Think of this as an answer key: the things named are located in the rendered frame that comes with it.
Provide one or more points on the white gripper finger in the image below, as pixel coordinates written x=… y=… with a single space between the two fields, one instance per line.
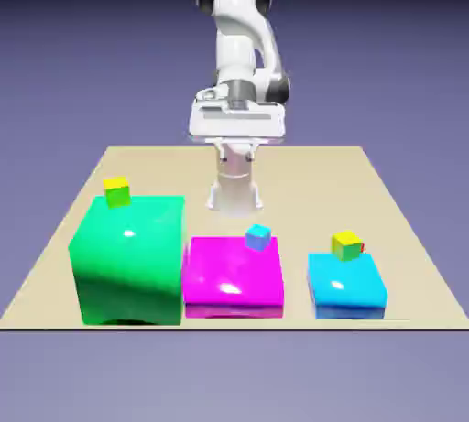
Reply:
x=222 y=153
x=250 y=153

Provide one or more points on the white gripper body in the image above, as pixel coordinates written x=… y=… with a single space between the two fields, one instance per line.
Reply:
x=238 y=123

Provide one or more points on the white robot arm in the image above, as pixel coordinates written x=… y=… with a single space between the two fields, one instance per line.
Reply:
x=234 y=26

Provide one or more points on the small blue cube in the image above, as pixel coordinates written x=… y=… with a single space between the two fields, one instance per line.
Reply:
x=258 y=238

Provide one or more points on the small yellow green cube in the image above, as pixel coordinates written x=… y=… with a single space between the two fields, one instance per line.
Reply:
x=117 y=193
x=346 y=246

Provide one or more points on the large magenta box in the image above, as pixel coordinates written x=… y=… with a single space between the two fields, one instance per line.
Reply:
x=232 y=275

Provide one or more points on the large green box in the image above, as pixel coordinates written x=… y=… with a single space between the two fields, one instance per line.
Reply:
x=126 y=261

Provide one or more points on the large cyan box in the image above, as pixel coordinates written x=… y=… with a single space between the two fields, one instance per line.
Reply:
x=346 y=286

